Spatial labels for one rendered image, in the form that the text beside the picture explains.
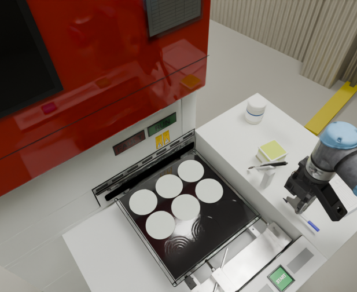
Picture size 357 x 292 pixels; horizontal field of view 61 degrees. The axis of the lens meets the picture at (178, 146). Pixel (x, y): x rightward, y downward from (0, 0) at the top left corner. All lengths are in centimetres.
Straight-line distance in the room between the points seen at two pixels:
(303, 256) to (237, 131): 50
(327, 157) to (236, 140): 48
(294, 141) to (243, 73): 186
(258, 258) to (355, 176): 45
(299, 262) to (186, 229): 36
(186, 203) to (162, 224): 11
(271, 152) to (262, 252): 33
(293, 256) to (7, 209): 83
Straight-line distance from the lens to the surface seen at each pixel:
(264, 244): 108
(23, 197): 97
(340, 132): 76
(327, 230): 107
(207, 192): 111
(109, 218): 119
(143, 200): 110
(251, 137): 120
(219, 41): 342
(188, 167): 117
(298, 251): 102
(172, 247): 103
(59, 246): 127
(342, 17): 277
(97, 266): 113
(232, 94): 279
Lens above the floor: 187
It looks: 52 degrees down
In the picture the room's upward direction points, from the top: 2 degrees counter-clockwise
